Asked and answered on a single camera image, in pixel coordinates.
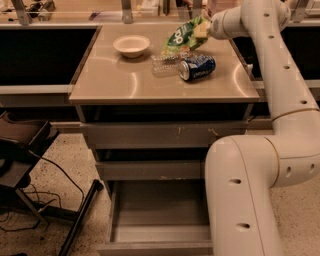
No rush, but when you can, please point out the open grey bottom drawer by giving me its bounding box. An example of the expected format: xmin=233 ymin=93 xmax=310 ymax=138
xmin=97 ymin=180 xmax=213 ymax=256

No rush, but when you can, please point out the green rice chip bag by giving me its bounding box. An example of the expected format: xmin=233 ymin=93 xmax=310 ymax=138
xmin=161 ymin=16 xmax=210 ymax=55

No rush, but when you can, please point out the grey drawer cabinet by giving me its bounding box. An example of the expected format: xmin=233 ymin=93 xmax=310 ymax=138
xmin=68 ymin=22 xmax=261 ymax=256

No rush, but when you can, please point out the black metal floor bar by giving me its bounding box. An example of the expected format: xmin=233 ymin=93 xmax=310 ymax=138
xmin=58 ymin=179 xmax=103 ymax=256

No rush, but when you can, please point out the black floor cable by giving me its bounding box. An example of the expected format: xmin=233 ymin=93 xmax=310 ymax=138
xmin=0 ymin=149 xmax=86 ymax=232

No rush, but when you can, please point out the grey top drawer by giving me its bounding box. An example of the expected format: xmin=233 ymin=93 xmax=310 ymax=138
xmin=80 ymin=121 xmax=248 ymax=149

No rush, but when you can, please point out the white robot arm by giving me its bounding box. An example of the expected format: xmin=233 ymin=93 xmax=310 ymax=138
xmin=205 ymin=0 xmax=320 ymax=256

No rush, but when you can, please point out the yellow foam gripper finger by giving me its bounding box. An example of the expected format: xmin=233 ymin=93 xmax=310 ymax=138
xmin=194 ymin=22 xmax=210 ymax=39

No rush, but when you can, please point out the white paper bowl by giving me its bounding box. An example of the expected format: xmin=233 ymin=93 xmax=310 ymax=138
xmin=113 ymin=35 xmax=150 ymax=58

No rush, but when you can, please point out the dark brown side cart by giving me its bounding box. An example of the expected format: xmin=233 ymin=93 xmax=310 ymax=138
xmin=0 ymin=112 xmax=59 ymax=189

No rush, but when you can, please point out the blue pepsi can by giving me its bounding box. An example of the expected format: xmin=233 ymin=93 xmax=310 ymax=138
xmin=178 ymin=54 xmax=216 ymax=81

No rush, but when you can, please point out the grey middle drawer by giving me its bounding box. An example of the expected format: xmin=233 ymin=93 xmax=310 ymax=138
xmin=96 ymin=160 xmax=204 ymax=181

